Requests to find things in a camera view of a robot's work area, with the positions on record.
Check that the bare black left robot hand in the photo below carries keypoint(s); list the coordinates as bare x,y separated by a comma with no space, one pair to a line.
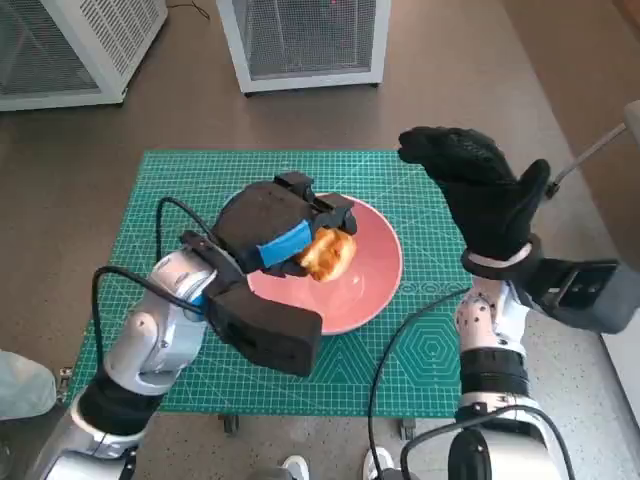
260,220

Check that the person's leg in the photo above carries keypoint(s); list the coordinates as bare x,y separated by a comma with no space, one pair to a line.
22,385

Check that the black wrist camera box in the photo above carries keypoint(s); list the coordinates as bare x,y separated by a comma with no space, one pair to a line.
270,330
580,295

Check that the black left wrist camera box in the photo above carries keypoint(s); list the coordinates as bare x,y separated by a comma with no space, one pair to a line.
270,330

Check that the green cutting mat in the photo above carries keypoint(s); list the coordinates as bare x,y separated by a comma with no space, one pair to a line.
175,175

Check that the white board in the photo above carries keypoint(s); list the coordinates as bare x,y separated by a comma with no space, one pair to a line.
627,370

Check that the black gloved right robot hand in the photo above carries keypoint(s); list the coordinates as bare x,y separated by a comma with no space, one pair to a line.
487,200

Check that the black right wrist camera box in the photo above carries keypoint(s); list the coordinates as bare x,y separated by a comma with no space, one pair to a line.
580,295

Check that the grey chair with caster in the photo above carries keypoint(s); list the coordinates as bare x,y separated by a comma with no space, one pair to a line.
595,147

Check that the black table caster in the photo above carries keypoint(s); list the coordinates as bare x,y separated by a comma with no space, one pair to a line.
407,430
230,425

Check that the pink bowl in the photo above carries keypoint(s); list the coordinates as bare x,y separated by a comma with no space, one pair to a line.
370,280

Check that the white shoe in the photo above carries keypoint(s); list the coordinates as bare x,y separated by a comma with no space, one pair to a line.
297,467
375,462

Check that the large white mesh cabinet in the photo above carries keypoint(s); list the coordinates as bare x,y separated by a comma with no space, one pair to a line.
120,30

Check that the long toy bread loaf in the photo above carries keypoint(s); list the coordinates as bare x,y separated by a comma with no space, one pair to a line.
330,255

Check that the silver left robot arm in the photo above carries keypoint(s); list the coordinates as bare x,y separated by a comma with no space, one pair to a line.
150,340

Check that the small white mesh cabinet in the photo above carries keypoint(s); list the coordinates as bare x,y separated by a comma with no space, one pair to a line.
305,35

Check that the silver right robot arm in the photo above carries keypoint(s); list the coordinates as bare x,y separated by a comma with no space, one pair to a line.
487,325

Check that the metal table bracket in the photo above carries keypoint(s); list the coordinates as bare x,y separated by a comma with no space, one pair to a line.
65,382

